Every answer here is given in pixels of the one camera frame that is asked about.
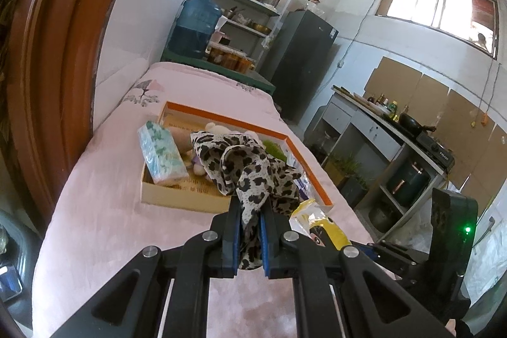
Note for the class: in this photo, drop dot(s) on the wooden door frame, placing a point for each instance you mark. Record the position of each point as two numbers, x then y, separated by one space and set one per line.
51 64

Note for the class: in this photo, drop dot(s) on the yellow snack packet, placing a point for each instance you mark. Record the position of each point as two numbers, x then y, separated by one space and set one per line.
332 233

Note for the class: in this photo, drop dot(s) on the black wok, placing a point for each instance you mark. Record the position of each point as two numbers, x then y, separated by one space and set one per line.
410 124

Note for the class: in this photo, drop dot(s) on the window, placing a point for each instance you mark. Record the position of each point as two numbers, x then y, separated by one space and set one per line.
416 5

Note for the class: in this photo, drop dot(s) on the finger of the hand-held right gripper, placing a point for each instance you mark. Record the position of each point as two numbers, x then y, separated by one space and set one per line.
400 258

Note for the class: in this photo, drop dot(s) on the dark refrigerator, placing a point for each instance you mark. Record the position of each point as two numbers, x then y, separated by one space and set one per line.
301 61

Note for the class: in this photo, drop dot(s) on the wooden cutting board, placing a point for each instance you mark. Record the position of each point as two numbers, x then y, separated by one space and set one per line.
356 97

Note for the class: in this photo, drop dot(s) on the glass jar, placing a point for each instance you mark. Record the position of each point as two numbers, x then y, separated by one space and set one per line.
315 4

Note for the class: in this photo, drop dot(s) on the row of orange jars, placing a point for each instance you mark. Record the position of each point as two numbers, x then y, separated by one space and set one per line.
229 59

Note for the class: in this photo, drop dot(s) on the steel pot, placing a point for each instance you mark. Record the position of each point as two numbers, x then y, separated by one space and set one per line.
382 219

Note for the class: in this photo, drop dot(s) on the planter crate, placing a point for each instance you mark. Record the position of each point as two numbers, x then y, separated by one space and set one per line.
340 171
356 189

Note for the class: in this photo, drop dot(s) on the dark green cooking pot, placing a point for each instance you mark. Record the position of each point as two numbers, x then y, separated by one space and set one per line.
408 183

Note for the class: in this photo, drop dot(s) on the green table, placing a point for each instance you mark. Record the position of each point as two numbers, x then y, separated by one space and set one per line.
261 80

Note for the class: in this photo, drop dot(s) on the gas stove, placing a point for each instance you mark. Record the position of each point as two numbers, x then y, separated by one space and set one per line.
435 154

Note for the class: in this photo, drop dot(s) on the green patterned tissue pack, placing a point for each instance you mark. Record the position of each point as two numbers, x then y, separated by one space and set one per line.
162 152

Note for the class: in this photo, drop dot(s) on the purple dress teddy bear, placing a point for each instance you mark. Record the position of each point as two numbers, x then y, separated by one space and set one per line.
197 165

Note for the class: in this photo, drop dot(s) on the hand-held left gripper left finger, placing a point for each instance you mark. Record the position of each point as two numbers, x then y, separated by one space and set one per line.
236 239

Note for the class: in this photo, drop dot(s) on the kitchen counter cabinet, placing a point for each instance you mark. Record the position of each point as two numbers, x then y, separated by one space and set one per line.
376 132

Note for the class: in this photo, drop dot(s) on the leopard print scarf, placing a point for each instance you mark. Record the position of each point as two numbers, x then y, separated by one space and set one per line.
245 167

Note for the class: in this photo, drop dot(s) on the metal shelf rack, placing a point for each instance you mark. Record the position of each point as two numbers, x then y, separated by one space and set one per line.
253 3

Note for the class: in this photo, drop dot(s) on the blue water jug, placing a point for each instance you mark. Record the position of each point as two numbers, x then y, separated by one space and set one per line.
194 25

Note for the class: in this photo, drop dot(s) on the blue white tissue pack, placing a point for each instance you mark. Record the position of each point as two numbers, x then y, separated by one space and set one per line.
303 185

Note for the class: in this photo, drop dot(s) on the row of condiment bottles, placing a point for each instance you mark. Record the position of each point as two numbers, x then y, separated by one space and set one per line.
390 106

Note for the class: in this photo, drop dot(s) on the orange-rimmed cardboard box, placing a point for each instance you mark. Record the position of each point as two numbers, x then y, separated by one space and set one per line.
178 199

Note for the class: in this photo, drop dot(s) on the cardboard wall sheet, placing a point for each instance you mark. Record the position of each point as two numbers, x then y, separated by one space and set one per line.
392 80
469 128
431 96

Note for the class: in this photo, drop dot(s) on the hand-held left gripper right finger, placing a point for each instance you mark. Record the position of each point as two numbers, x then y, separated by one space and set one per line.
265 243

